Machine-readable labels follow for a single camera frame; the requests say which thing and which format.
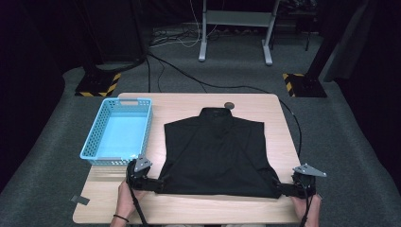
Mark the black wristband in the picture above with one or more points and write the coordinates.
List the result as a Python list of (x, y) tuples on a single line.
[(121, 218)]

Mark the yellow black striped base plate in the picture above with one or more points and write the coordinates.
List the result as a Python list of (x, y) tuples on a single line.
[(94, 85), (304, 85)]

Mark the grey tape piece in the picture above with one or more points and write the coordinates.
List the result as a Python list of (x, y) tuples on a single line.
[(79, 200)]

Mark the dark side table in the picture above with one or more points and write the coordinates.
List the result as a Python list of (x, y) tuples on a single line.
[(299, 15)]

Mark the blue plastic basket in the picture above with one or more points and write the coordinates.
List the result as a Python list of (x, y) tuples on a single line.
[(121, 132)]

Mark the black sleeveless shirt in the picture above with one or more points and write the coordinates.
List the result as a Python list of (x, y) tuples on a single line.
[(217, 151)]

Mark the round dark table grommet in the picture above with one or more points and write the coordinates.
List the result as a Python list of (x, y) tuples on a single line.
[(229, 105)]

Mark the person's left hand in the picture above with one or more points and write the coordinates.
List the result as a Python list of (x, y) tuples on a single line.
[(126, 201)]

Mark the black cabinet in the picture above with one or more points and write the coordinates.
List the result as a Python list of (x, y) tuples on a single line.
[(119, 31)]

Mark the black upright post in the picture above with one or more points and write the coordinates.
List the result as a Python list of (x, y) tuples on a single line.
[(90, 47), (327, 41)]

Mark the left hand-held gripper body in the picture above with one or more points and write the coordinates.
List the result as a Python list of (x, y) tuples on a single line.
[(138, 181)]

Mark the white metal stand frame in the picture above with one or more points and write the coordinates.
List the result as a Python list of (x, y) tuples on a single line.
[(236, 18)]

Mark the person's right hand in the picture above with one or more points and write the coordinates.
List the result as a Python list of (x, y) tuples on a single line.
[(310, 211)]

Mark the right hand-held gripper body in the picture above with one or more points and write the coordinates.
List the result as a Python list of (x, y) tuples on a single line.
[(305, 184)]

